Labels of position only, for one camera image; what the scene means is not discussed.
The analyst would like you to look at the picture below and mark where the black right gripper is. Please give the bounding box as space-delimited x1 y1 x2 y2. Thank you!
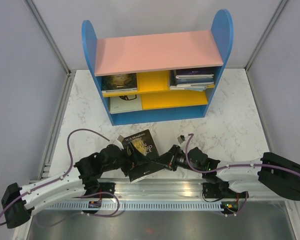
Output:
151 144 202 174

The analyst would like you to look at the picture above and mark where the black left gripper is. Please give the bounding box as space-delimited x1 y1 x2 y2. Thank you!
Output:
102 142 151 177

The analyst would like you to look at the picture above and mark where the black W.S. book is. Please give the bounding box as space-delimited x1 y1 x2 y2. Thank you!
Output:
122 129 165 183

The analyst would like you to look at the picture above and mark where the grey book with letter G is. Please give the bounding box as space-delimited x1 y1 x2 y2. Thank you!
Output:
109 94 143 114

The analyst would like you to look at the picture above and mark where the yellow book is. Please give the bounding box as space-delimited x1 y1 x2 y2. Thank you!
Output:
101 89 138 97

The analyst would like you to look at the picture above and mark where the teal ocean cover book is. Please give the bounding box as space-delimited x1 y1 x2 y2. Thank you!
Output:
169 84 215 90

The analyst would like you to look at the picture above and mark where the green forest cover book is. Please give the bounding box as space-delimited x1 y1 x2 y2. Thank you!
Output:
101 73 138 93

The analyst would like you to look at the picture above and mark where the dark navy book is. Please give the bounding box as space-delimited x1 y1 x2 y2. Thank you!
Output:
175 77 214 85

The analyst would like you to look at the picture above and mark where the purple Robinson Crusoe book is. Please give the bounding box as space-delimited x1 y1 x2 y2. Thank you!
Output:
174 68 214 79

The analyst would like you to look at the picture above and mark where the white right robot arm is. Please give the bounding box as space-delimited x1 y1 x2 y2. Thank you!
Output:
152 145 300 201

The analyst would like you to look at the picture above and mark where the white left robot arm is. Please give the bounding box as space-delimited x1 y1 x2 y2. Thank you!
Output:
0 143 151 229

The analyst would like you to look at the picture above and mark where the light blue book with barcode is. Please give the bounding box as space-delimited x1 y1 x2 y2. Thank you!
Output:
190 86 207 92

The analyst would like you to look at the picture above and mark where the blue pink yellow bookshelf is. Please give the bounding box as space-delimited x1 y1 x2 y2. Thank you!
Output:
81 9 234 126

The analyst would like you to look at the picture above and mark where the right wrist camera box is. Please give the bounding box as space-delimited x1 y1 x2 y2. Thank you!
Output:
177 135 186 145

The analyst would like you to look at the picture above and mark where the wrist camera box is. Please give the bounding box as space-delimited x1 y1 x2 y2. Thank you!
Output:
177 135 186 145
113 135 125 149

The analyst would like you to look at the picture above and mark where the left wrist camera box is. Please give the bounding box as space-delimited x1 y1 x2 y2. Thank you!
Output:
113 135 125 149

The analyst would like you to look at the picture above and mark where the aluminium frame rail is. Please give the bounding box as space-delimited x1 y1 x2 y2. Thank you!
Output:
24 177 286 201

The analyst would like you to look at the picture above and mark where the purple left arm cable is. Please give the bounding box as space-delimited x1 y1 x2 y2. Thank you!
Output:
0 128 111 227

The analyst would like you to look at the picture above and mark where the white slotted cable duct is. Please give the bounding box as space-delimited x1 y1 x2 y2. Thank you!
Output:
46 199 224 212

